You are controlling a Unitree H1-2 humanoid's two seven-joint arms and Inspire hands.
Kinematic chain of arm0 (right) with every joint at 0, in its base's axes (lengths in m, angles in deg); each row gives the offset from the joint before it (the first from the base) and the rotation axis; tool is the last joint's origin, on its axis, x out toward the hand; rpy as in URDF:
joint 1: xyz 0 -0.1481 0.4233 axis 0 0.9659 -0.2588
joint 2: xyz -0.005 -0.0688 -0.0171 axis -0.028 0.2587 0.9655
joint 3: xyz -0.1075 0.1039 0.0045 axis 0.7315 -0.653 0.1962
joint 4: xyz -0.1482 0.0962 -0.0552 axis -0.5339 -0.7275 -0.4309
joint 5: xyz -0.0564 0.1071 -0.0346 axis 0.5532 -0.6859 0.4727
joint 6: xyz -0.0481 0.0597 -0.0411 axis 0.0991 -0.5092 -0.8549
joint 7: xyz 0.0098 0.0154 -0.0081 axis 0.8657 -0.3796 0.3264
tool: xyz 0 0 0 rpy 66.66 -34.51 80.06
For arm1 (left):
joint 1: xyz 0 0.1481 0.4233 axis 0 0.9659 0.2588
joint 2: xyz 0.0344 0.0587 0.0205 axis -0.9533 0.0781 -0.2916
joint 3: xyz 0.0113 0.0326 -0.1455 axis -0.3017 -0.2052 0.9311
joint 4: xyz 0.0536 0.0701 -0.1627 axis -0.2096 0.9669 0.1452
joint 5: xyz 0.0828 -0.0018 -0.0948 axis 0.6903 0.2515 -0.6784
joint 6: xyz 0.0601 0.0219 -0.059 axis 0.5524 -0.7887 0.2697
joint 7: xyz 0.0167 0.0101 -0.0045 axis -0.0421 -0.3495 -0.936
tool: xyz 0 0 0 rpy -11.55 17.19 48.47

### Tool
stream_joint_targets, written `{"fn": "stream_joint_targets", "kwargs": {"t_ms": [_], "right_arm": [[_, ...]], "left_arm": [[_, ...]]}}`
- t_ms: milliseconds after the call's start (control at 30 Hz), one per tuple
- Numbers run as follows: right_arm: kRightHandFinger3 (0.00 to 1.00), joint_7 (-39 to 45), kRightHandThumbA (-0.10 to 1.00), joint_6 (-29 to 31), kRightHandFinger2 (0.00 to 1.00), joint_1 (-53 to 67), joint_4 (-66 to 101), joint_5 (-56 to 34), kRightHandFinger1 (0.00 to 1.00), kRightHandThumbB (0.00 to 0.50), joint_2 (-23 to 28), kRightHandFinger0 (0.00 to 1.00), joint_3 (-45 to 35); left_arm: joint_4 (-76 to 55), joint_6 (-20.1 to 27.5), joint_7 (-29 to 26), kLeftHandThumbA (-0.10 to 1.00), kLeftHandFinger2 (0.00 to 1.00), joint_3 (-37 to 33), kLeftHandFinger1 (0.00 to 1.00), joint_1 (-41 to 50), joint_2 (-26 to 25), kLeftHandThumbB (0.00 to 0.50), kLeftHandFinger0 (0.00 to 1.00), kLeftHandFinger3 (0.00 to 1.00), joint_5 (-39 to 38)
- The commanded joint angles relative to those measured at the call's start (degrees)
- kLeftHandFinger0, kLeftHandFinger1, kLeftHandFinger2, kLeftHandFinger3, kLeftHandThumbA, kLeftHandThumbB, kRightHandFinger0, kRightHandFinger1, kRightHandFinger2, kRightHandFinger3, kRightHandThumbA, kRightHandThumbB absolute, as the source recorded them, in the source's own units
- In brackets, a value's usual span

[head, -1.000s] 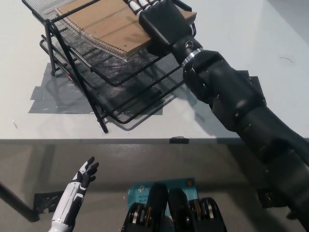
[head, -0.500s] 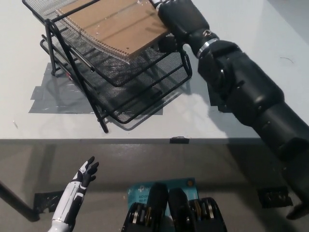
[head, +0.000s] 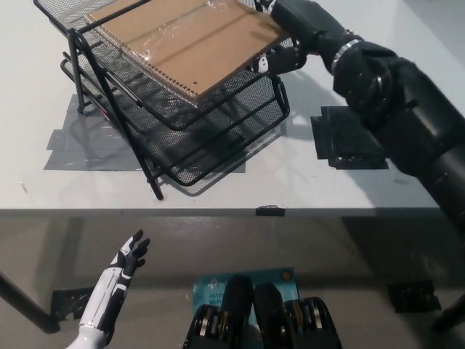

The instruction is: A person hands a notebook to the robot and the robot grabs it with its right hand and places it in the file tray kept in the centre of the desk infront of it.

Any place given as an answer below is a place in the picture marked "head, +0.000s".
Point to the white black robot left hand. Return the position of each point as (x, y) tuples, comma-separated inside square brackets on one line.
[(103, 298)]

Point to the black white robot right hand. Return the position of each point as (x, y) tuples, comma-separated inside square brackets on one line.
[(305, 25)]

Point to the black mesh file tray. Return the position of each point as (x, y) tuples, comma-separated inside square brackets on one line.
[(203, 145)]

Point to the black table leg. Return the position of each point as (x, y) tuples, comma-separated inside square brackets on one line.
[(452, 314), (25, 307)]

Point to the teal cardboard router box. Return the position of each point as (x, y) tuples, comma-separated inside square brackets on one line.
[(210, 289)]

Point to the black tape square patch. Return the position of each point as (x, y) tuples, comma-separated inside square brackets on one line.
[(334, 141)]

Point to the grey tape patch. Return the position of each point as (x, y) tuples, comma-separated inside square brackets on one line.
[(69, 152)]

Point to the small black tape strip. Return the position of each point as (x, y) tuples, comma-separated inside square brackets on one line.
[(270, 211)]

